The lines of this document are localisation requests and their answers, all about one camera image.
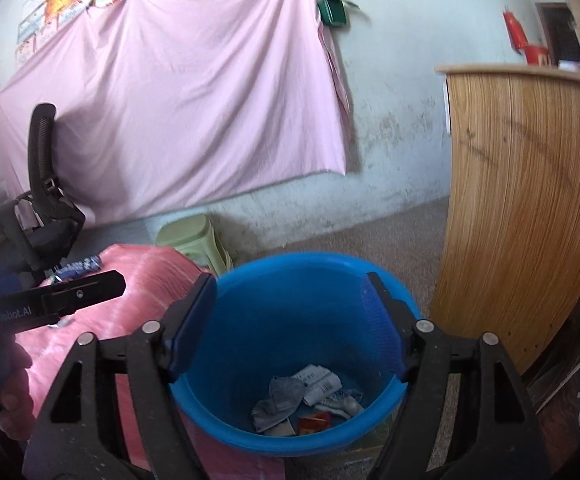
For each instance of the grey face mask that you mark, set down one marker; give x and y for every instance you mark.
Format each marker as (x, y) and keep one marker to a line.
(280, 400)

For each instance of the green hanging box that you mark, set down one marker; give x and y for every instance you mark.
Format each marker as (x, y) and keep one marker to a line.
(332, 12)

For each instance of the small white object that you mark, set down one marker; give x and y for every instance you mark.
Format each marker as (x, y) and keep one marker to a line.
(570, 65)

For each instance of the red hanging pouch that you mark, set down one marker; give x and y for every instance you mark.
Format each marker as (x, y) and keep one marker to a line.
(516, 32)

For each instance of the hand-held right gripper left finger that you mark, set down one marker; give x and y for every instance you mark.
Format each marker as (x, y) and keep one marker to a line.
(195, 330)

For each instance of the wooden cabinet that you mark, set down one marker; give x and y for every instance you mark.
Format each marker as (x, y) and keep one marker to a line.
(520, 210)

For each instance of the pink checked blanket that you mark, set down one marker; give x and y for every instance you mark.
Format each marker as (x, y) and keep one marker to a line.
(135, 265)

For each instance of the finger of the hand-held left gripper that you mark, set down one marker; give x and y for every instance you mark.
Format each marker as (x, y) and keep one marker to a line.
(85, 292)

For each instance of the dark wooden frame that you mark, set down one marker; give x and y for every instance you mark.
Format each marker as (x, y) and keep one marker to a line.
(560, 30)

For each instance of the green plastic stool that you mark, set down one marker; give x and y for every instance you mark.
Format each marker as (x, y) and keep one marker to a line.
(190, 235)

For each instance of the black office chair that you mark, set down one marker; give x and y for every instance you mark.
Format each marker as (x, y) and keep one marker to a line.
(40, 150)

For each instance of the blue plastic bucket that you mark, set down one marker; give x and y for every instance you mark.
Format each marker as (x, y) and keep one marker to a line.
(280, 320)

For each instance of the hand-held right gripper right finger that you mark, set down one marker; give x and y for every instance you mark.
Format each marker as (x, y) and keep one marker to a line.
(377, 320)

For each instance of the white wrapper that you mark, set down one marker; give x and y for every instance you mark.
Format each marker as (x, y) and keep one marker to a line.
(342, 405)

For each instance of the pink wall sheet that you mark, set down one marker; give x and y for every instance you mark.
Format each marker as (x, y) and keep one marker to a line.
(195, 85)

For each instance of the person's left hand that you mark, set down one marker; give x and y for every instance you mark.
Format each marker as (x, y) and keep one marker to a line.
(15, 405)

